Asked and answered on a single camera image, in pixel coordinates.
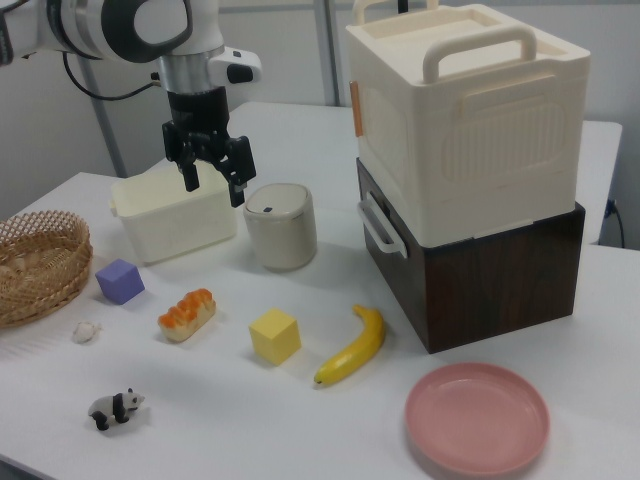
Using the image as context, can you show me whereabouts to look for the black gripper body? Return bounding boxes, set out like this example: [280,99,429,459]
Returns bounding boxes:
[162,85,232,162]

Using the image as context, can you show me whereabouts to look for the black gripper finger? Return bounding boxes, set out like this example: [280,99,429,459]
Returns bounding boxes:
[162,121,201,194]
[209,134,259,209]

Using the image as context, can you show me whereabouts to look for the orange glazed bread loaf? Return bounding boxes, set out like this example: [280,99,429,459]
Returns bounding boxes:
[157,288,218,344]

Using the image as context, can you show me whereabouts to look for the woven wicker basket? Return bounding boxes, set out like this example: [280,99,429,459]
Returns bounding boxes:
[0,210,94,329]

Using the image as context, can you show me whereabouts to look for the cream open plastic bin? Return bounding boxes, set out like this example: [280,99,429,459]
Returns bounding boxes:
[108,167,239,266]

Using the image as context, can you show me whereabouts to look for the slanted grey metal pole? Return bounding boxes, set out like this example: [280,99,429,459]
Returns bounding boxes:
[91,64,127,179]

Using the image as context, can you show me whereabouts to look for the beige lidded mini trash can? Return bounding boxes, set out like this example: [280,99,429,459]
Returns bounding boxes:
[242,183,319,273]

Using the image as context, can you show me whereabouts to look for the copper latch strip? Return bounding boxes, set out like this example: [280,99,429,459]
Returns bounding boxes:
[349,80,362,137]

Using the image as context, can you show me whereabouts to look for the purple cube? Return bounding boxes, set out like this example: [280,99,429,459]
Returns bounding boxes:
[94,258,146,306]

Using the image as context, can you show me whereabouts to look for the yellow cube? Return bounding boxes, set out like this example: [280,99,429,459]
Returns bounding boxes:
[248,307,303,366]

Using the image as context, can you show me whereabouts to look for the small white crumpled figurine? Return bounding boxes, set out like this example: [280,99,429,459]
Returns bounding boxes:
[72,320,103,345]

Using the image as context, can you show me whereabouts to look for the yellow banana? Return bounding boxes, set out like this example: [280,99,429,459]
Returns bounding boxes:
[313,303,386,387]

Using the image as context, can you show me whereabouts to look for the panda figurine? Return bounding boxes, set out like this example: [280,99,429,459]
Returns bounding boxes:
[88,387,147,432]

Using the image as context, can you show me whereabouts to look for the dark wood drawer box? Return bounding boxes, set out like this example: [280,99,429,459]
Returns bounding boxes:
[355,157,587,355]

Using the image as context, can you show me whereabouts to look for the pink plate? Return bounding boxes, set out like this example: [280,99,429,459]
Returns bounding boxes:
[404,362,551,475]

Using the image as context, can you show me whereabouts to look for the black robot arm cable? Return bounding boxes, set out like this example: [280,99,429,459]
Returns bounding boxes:
[62,52,166,101]

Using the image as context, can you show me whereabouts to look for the upright grey frame post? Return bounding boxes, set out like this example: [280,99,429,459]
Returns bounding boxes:
[314,0,347,107]

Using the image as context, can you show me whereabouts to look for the white drawer handle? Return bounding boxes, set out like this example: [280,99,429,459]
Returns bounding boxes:
[355,198,409,257]

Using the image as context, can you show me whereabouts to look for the cream storage box with handles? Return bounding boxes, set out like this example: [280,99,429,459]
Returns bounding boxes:
[345,0,592,246]

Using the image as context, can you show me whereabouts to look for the thin black wall cable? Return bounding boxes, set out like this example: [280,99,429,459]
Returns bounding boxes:
[603,198,627,249]

